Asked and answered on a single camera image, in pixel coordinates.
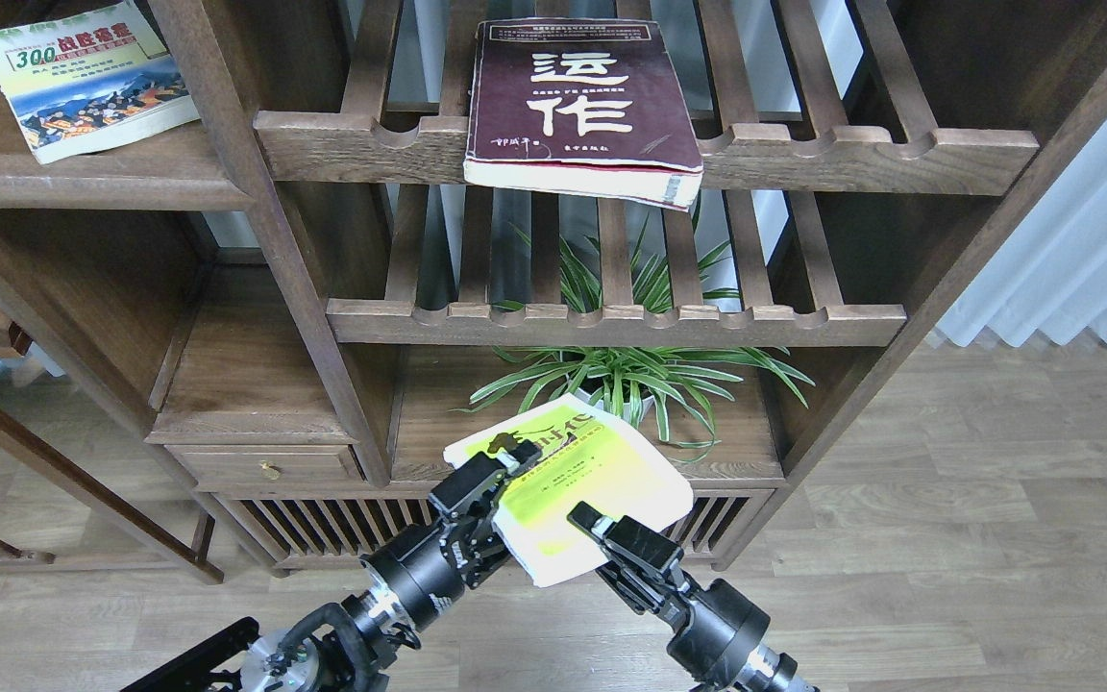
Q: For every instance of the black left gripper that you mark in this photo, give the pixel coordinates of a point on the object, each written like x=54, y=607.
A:
x=430, y=567

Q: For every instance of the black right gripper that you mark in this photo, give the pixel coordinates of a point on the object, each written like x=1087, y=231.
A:
x=718, y=632

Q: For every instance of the yellow cover book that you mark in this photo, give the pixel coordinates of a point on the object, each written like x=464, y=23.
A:
x=589, y=455

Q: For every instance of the maroon book white characters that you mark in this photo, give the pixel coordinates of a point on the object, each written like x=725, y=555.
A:
x=582, y=106

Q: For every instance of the colourful 300 paperback book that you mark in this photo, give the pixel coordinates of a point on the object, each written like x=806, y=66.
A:
x=92, y=81

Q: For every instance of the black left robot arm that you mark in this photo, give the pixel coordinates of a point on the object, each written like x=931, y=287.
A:
x=340, y=646

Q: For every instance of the right slatted cabinet door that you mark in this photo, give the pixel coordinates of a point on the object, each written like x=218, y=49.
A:
x=720, y=524

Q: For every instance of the slatted cabinet door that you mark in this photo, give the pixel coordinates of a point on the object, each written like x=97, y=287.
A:
x=310, y=533
x=720, y=524

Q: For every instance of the white plant pot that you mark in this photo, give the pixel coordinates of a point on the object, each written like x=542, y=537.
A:
x=631, y=407

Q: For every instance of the green spider plant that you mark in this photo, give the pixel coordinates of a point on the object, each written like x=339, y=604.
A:
x=682, y=379

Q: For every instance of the left slatted cabinet door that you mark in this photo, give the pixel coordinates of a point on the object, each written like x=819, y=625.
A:
x=310, y=533

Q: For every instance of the brass drawer knob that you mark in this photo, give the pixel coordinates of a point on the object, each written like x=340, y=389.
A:
x=270, y=471

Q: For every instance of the small wooden drawer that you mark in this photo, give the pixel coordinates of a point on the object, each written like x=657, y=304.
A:
x=218, y=466

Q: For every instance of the dark wooden bookshelf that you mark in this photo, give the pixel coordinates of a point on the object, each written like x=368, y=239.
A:
x=259, y=277

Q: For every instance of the white pleated curtain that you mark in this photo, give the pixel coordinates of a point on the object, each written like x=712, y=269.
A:
x=1049, y=279

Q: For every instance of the wooden side furniture frame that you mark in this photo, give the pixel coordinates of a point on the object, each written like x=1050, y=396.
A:
x=160, y=548

